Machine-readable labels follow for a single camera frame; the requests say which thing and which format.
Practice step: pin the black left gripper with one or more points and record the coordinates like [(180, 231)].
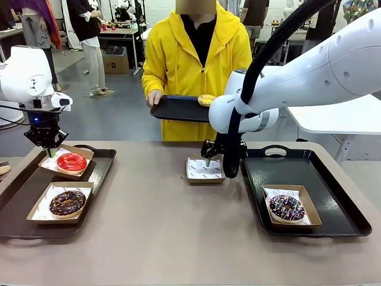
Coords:
[(44, 125)]

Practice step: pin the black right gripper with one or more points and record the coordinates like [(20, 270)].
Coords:
[(232, 146)]

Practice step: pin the white printed liner paper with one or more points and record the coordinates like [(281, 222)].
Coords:
[(196, 169), (64, 150), (44, 202), (276, 191)]

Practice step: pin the kraft paper box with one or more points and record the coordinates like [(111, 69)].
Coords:
[(44, 221), (47, 167), (312, 205), (205, 181)]

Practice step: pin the red glazed donut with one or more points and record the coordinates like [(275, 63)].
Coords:
[(64, 167)]

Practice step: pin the yellow glazed donut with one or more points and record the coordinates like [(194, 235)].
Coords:
[(206, 99)]

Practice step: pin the small black tray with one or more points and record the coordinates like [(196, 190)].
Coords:
[(178, 108)]

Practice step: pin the chocolate sprinkle donut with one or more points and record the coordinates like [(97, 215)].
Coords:
[(67, 205)]

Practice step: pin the dark purple striped donut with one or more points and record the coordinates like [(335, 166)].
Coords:
[(278, 211)]

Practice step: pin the right forearm yellow sleeve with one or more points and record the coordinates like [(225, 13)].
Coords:
[(153, 82)]

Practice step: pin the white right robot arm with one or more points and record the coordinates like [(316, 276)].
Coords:
[(312, 65)]

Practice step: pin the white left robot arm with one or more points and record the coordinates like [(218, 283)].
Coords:
[(26, 77)]

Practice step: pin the dark brown serving tray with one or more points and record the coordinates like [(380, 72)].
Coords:
[(18, 193)]

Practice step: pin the person's right hand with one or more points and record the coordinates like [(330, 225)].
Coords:
[(153, 98)]

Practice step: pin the person in yellow hoodie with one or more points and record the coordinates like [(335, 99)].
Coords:
[(178, 59)]

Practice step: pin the brown cardboard box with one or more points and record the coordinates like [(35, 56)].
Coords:
[(114, 64)]

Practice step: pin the dark desk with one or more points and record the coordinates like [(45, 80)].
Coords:
[(7, 34)]

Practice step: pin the mannequin with black vest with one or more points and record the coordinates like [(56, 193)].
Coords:
[(86, 26)]

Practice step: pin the mannequin with purple top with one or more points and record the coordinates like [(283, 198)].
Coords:
[(32, 21)]

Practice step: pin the red cup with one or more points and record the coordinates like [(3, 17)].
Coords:
[(105, 27)]

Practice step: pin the grey table with toys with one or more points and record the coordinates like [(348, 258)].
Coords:
[(119, 31)]

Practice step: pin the white standing desk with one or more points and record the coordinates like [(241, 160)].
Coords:
[(146, 33)]

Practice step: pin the large white table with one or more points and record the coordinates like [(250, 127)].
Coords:
[(342, 116)]

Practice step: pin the person in brown shirt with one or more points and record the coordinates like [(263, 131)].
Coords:
[(254, 15)]

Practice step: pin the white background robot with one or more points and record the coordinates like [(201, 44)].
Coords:
[(125, 7)]

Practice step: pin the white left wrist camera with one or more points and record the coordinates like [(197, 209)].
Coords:
[(63, 101)]

